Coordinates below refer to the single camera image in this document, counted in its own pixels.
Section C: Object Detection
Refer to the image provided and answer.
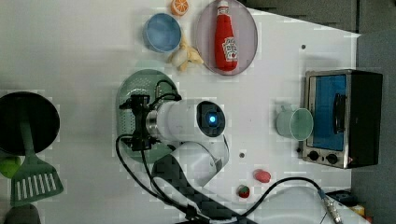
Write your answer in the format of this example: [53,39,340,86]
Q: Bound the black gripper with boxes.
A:
[119,95,157,151]

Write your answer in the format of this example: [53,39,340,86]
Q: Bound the green plastic strainer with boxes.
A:
[116,69,181,163]

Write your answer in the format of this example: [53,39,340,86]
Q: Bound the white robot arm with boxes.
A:
[116,93,257,224]

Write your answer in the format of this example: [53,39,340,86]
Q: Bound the black utensil holder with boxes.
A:
[0,91,60,156]

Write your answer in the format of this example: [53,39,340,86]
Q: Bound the blue bowl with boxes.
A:
[143,13,181,53]

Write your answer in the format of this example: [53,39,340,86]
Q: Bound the green slotted spatula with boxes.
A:
[10,103,64,207]

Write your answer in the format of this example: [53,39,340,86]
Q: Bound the red strawberry toy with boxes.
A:
[237,185,250,199]

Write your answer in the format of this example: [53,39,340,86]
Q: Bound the pink strawberry toy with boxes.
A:
[253,169,271,183]

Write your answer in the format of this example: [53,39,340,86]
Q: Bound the red ketchup bottle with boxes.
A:
[215,0,238,72]

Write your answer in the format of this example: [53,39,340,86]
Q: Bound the green ball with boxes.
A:
[0,157,21,178]

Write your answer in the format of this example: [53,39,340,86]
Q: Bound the pink round plate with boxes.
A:
[195,0,258,76]

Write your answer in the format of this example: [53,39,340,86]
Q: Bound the green cup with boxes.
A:
[276,105,314,141]

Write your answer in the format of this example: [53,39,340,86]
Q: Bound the toaster oven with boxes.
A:
[302,69,383,169]

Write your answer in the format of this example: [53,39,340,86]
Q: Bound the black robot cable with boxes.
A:
[115,133,344,224]

